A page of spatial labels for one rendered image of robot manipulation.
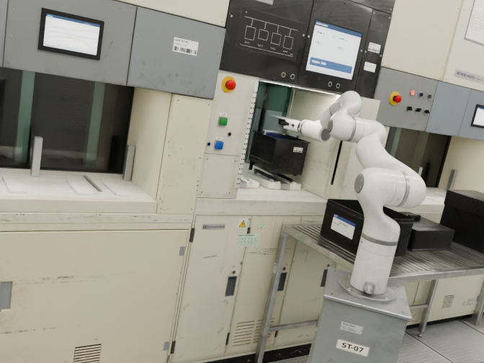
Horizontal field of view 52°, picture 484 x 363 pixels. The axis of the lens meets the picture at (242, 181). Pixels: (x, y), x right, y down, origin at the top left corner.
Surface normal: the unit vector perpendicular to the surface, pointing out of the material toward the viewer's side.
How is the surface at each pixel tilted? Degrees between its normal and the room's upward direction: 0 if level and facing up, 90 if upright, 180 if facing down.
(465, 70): 90
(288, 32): 90
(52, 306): 90
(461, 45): 90
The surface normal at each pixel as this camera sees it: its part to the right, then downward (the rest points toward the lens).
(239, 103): 0.52, 0.26
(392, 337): -0.22, 0.16
